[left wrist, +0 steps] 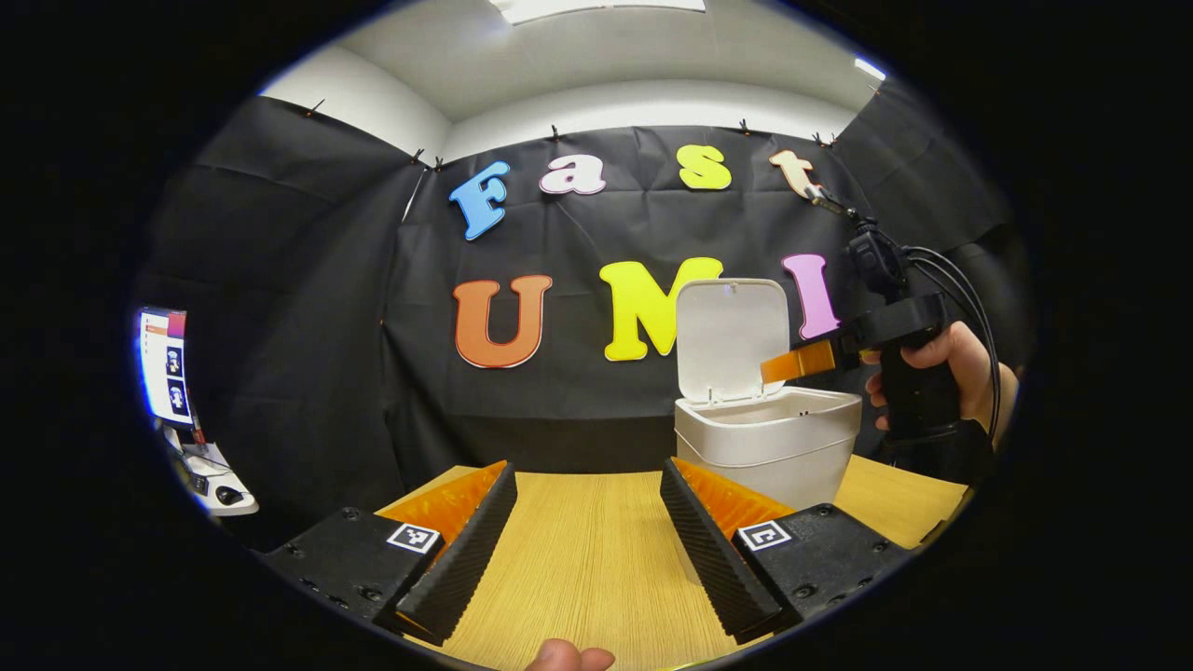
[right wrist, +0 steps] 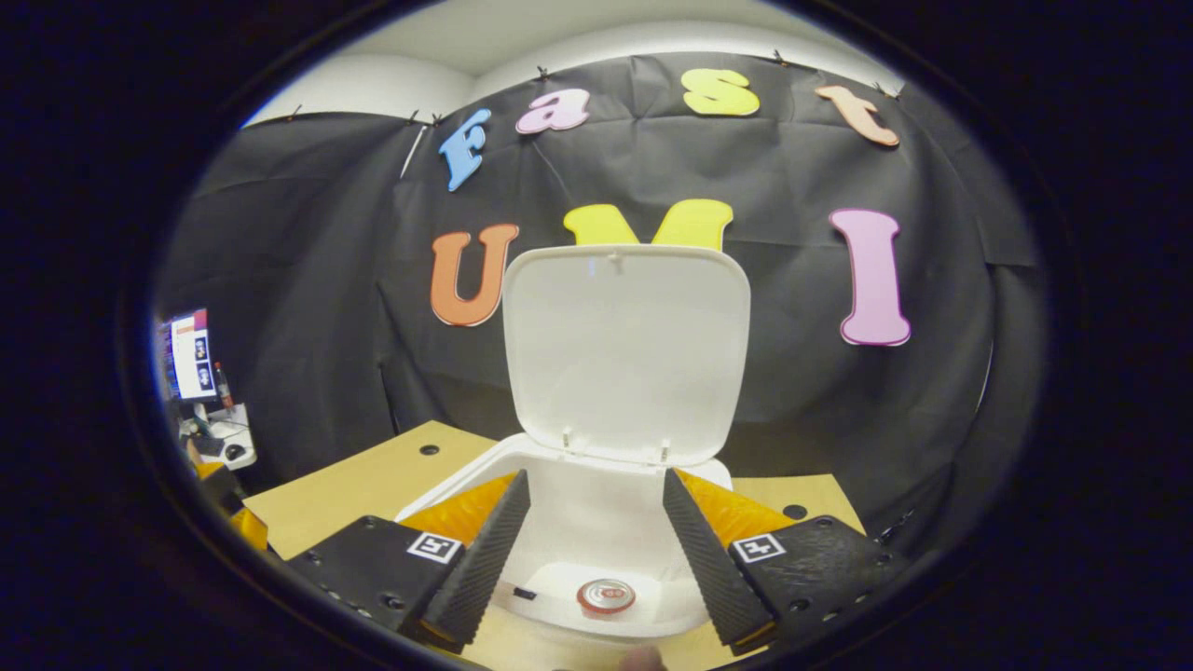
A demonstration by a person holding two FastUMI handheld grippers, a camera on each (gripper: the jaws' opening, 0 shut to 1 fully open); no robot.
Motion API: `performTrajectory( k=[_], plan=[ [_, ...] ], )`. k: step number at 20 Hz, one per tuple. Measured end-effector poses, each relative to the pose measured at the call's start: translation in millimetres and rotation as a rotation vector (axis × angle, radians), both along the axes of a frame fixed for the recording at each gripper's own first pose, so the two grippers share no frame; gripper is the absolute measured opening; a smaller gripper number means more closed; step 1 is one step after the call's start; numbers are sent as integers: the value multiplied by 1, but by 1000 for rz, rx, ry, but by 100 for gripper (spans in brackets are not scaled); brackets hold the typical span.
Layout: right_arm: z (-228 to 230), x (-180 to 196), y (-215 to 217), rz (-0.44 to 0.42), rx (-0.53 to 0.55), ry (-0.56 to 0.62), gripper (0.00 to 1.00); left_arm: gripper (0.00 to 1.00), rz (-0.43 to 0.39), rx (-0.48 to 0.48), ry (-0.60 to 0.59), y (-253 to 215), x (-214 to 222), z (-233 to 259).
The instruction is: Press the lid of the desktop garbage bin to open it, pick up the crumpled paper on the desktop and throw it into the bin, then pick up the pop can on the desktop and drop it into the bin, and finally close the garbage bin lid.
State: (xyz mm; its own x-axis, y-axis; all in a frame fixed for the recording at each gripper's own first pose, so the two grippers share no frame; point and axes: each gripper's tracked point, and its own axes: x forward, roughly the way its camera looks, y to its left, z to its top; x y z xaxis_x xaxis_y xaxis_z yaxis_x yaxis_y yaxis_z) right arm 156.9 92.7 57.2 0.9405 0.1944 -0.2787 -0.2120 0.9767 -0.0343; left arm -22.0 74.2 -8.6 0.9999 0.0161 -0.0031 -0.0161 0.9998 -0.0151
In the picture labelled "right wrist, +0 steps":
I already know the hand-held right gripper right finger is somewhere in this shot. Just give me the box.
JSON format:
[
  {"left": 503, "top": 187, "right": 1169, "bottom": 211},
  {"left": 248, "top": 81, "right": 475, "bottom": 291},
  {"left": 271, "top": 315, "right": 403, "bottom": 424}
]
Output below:
[{"left": 663, "top": 468, "right": 910, "bottom": 649}]

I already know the computer monitor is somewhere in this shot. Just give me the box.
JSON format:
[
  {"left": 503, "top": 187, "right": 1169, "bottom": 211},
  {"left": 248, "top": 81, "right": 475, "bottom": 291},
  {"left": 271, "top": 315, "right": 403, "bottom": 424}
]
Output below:
[{"left": 166, "top": 309, "right": 217, "bottom": 404}]

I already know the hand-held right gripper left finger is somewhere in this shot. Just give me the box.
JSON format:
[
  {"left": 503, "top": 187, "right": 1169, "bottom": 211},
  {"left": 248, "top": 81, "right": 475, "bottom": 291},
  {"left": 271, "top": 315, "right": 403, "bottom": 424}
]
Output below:
[{"left": 287, "top": 469, "right": 531, "bottom": 651}]

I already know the white side desk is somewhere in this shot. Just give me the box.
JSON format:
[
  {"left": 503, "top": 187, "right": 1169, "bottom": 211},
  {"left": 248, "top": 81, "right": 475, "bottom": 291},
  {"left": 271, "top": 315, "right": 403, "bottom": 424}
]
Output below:
[{"left": 182, "top": 405, "right": 258, "bottom": 472}]

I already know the white desktop garbage bin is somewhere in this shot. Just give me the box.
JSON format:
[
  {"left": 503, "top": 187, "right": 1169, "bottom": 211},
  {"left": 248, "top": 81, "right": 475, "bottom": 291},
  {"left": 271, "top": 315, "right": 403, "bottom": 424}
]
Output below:
[{"left": 396, "top": 244, "right": 752, "bottom": 639}]

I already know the black backdrop cloth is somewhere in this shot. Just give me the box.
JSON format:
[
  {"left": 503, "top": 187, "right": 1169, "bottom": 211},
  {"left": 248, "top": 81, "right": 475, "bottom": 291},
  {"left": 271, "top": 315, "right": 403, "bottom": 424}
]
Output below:
[{"left": 154, "top": 51, "right": 1049, "bottom": 560}]

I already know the wooden desktop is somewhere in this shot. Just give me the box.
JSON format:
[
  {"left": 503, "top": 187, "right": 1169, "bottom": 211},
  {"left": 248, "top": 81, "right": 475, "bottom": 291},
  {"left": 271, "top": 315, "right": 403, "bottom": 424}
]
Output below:
[{"left": 242, "top": 419, "right": 868, "bottom": 671}]

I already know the red pop can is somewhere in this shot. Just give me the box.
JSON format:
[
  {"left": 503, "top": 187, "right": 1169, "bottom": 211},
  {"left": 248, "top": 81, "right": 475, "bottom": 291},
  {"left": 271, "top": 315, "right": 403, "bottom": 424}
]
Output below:
[{"left": 576, "top": 578, "right": 638, "bottom": 616}]

